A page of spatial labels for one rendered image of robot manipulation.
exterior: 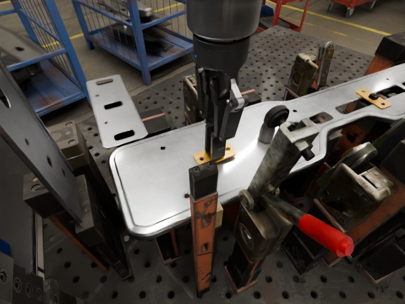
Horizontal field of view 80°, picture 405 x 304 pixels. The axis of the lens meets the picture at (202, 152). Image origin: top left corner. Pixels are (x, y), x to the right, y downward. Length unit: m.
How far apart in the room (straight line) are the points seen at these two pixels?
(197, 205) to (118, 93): 0.49
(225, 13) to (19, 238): 0.41
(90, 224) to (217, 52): 0.33
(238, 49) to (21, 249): 0.40
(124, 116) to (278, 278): 0.57
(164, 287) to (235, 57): 0.57
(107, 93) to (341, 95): 0.63
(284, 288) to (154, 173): 0.44
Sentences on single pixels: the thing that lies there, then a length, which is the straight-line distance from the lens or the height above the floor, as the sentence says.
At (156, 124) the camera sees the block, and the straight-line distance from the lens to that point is 0.61.
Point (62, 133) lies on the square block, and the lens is 0.53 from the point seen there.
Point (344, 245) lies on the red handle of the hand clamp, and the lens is 0.28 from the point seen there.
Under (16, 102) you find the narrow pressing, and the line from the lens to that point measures 0.38.
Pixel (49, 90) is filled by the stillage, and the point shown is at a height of 0.16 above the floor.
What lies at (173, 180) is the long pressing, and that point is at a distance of 0.46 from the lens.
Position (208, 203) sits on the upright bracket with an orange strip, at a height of 1.14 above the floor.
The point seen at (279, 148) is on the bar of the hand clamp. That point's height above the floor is 1.20.
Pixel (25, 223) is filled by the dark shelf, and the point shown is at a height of 1.03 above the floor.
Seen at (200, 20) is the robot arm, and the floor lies 1.28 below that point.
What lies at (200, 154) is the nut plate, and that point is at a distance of 0.49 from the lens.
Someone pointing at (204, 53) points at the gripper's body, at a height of 1.23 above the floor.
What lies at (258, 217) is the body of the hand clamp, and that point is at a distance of 0.37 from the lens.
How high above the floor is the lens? 1.38
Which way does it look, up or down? 48 degrees down
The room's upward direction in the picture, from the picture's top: straight up
